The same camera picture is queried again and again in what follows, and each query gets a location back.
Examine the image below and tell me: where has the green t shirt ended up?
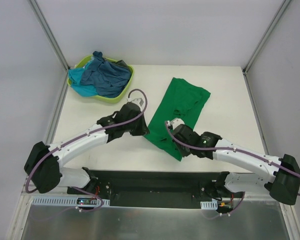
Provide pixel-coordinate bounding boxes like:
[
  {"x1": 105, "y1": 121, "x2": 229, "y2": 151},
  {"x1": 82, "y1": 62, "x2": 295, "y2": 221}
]
[{"x1": 144, "y1": 77, "x2": 211, "y2": 161}]

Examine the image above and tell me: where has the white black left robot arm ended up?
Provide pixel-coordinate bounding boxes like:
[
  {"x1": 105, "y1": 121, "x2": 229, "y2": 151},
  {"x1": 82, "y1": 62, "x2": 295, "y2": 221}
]
[{"x1": 24, "y1": 98, "x2": 149, "y2": 195}]

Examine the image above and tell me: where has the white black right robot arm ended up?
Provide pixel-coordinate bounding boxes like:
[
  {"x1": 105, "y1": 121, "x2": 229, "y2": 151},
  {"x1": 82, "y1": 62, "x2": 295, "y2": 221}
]
[{"x1": 165, "y1": 118, "x2": 300, "y2": 206}]

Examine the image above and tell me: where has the dark blue t shirt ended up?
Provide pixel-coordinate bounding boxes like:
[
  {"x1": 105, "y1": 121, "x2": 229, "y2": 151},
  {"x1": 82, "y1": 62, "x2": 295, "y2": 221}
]
[{"x1": 81, "y1": 51, "x2": 132, "y2": 98}]

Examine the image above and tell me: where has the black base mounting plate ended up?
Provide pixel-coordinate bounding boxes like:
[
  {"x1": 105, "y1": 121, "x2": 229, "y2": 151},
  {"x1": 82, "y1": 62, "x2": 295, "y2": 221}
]
[{"x1": 66, "y1": 169, "x2": 245, "y2": 208}]

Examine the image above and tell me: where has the grey t shirt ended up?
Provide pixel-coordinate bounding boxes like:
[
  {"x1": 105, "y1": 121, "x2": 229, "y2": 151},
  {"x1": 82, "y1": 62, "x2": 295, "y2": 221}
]
[{"x1": 114, "y1": 60, "x2": 129, "y2": 70}]

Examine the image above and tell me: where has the teal t shirt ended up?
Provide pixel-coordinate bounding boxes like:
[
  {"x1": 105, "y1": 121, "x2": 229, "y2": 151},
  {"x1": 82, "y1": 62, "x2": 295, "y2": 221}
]
[{"x1": 68, "y1": 67, "x2": 97, "y2": 97}]

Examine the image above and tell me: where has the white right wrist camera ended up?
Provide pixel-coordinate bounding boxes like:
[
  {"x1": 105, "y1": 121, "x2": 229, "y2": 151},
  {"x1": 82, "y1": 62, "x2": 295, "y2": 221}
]
[{"x1": 165, "y1": 118, "x2": 185, "y2": 130}]

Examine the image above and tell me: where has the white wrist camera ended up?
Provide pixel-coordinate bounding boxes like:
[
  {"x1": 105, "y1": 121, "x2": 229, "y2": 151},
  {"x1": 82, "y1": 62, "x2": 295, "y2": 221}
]
[
  {"x1": 165, "y1": 118, "x2": 185, "y2": 130},
  {"x1": 127, "y1": 97, "x2": 145, "y2": 110}
]

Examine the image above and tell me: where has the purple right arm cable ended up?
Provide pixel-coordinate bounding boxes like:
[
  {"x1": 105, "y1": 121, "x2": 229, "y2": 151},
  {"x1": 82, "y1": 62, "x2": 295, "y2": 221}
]
[{"x1": 164, "y1": 121, "x2": 300, "y2": 221}]

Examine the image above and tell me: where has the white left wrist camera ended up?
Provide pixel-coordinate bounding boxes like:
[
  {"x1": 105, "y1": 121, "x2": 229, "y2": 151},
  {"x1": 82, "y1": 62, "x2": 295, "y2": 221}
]
[{"x1": 127, "y1": 97, "x2": 145, "y2": 110}]

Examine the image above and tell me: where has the right white slotted cable duct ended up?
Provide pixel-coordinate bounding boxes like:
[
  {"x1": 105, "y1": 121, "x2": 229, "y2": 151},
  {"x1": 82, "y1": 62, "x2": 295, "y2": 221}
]
[{"x1": 200, "y1": 199, "x2": 218, "y2": 211}]

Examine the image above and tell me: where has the white slotted cable duct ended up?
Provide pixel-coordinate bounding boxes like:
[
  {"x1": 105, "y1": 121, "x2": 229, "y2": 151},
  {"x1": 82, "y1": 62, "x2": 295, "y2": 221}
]
[
  {"x1": 200, "y1": 199, "x2": 218, "y2": 211},
  {"x1": 32, "y1": 196, "x2": 102, "y2": 208}
]

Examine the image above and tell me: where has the left white slotted cable duct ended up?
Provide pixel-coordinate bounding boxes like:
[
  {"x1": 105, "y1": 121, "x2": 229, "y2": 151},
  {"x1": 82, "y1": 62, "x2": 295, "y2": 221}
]
[{"x1": 32, "y1": 196, "x2": 102, "y2": 208}]

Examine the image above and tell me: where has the left aluminium frame post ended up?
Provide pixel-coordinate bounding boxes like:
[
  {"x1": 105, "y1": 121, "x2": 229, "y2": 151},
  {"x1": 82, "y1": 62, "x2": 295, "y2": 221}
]
[{"x1": 28, "y1": 0, "x2": 75, "y2": 74}]

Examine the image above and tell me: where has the aluminium frame post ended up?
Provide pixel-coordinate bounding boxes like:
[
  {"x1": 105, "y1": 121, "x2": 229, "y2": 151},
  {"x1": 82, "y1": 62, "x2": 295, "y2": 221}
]
[
  {"x1": 242, "y1": 0, "x2": 292, "y2": 75},
  {"x1": 28, "y1": 0, "x2": 75, "y2": 74}
]

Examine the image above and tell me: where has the right aluminium frame post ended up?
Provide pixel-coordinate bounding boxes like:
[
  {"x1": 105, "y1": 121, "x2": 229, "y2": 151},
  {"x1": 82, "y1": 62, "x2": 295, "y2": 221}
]
[{"x1": 242, "y1": 0, "x2": 292, "y2": 75}]

